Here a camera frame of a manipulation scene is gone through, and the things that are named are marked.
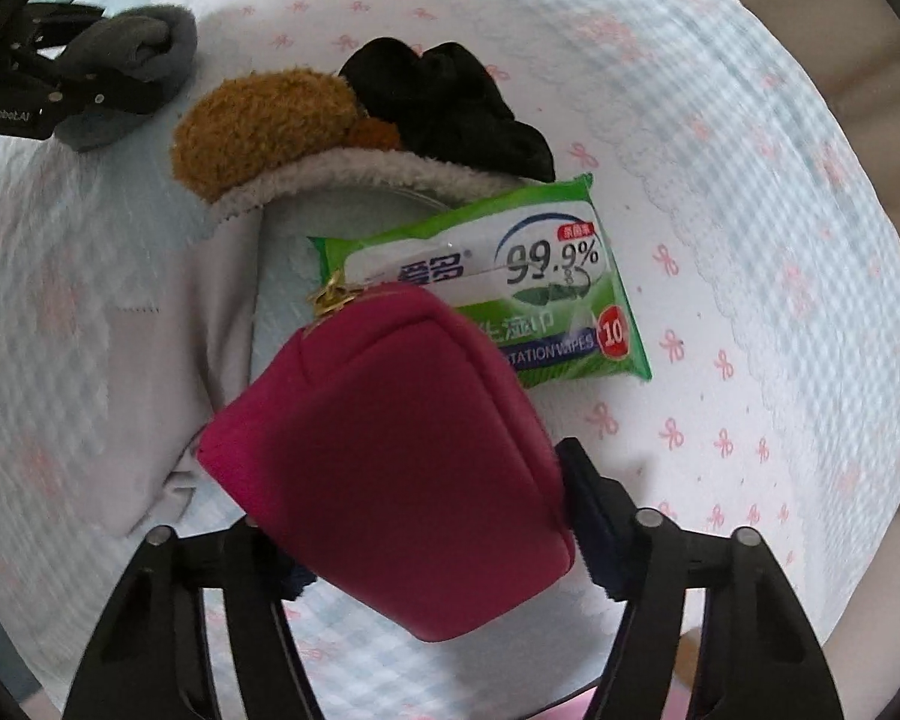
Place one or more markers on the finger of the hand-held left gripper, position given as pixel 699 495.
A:
pixel 56 22
pixel 97 96

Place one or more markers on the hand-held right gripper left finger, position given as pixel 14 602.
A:
pixel 249 615

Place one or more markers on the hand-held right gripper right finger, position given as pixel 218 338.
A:
pixel 596 510

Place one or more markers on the grey sock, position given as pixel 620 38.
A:
pixel 139 45

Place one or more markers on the magenta zip pouch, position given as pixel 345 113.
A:
pixel 390 465

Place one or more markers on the brown plush toy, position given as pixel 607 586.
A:
pixel 262 127

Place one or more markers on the green wet wipes packet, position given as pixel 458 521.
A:
pixel 547 270

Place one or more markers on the beige fleece-lined garment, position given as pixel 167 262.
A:
pixel 195 330

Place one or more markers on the black fabric scrunchie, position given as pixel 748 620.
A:
pixel 450 101

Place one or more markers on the pink bow printed bedsheet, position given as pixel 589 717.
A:
pixel 720 165

